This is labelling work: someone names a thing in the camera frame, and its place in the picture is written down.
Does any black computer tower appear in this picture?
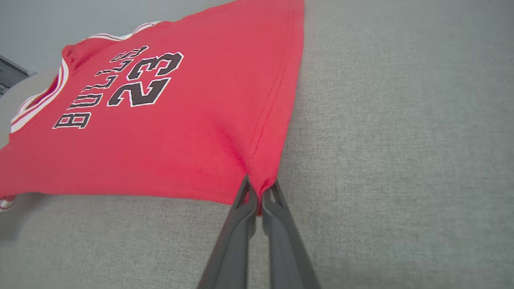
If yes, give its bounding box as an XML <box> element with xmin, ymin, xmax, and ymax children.
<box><xmin>0</xmin><ymin>54</ymin><xmax>37</xmax><ymax>98</ymax></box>

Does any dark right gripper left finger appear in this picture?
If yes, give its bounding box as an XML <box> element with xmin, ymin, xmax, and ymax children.
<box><xmin>197</xmin><ymin>175</ymin><xmax>258</xmax><ymax>289</ymax></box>

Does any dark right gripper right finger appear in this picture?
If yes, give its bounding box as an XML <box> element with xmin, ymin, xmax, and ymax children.
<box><xmin>261</xmin><ymin>181</ymin><xmax>322</xmax><ymax>289</ymax></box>

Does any red Bulls 23 jersey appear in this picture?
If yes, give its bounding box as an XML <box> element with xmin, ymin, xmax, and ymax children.
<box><xmin>0</xmin><ymin>0</ymin><xmax>305</xmax><ymax>217</ymax></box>

